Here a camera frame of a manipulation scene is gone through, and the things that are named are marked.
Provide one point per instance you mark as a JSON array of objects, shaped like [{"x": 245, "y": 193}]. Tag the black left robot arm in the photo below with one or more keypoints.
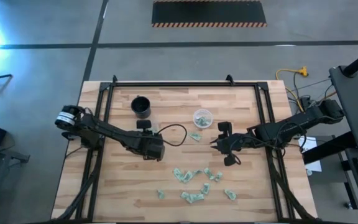
[{"x": 104, "y": 127}]

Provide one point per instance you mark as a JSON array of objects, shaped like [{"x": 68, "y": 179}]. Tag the grey side desk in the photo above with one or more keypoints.
[{"x": 353, "y": 102}]

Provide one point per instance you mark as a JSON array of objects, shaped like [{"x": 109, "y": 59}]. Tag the small metal caster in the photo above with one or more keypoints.
[{"x": 348, "y": 205}]

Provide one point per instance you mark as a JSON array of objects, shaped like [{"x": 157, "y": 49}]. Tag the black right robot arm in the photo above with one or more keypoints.
[{"x": 291, "y": 126}]

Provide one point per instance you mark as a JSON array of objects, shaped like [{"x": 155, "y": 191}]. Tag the pale crumpled scrap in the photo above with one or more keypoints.
[{"x": 309, "y": 172}]

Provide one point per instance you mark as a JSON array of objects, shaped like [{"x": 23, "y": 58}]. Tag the black hazard striped floor mat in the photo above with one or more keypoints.
[{"x": 209, "y": 12}]

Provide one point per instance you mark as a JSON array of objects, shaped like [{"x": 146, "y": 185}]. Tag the black desk beam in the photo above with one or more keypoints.
[{"x": 328, "y": 147}]

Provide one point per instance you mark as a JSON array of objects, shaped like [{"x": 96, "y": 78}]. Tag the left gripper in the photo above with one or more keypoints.
[{"x": 149, "y": 146}]

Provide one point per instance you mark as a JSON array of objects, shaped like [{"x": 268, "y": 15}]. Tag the black mug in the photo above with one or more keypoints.
[{"x": 140, "y": 107}]

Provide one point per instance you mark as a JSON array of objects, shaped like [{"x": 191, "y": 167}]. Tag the grey equipment stand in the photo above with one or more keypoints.
[{"x": 8, "y": 152}]

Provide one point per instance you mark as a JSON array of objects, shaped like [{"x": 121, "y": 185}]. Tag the green play money bill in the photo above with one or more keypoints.
[
  {"x": 230, "y": 194},
  {"x": 195, "y": 136},
  {"x": 202, "y": 121},
  {"x": 161, "y": 194},
  {"x": 197, "y": 172},
  {"x": 218, "y": 176},
  {"x": 205, "y": 188},
  {"x": 178, "y": 173},
  {"x": 185, "y": 196},
  {"x": 187, "y": 176},
  {"x": 196, "y": 197},
  {"x": 209, "y": 173}
]

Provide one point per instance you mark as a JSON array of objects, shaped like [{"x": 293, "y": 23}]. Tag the black aluminium table frame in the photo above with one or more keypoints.
[{"x": 182, "y": 84}]

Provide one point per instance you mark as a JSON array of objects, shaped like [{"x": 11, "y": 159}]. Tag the clear plastic container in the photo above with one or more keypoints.
[
  {"x": 155, "y": 126},
  {"x": 203, "y": 113}
]

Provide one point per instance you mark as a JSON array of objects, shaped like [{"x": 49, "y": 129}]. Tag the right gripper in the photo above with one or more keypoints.
[{"x": 230, "y": 143}]

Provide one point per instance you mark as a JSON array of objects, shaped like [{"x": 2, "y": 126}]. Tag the white paper sheet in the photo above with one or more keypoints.
[{"x": 311, "y": 161}]

